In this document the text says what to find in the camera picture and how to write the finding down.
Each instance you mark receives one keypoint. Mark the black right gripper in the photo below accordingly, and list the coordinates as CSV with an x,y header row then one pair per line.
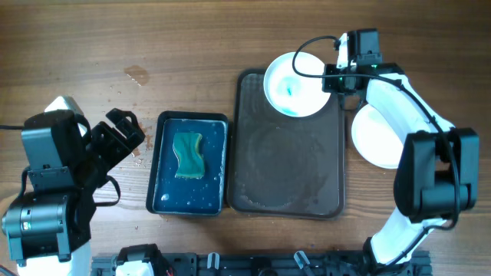
x,y
335,79

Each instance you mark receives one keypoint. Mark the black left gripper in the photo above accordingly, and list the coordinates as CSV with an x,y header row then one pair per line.
x,y
119,144

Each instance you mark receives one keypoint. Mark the white plate blue stain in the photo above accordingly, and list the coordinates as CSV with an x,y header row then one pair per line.
x,y
292,94

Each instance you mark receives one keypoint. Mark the green yellow sponge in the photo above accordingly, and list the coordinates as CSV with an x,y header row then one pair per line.
x,y
190,161

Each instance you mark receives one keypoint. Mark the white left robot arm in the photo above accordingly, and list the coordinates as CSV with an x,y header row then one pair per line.
x,y
47,225

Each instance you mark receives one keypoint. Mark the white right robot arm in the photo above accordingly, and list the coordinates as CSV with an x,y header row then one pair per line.
x,y
438,169

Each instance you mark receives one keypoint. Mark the black water tray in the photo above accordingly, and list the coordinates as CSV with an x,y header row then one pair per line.
x,y
168,195

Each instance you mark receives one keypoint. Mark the dark brown serving tray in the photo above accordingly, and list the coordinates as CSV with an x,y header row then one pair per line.
x,y
284,166

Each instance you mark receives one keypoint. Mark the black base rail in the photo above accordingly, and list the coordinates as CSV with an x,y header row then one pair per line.
x,y
149,260

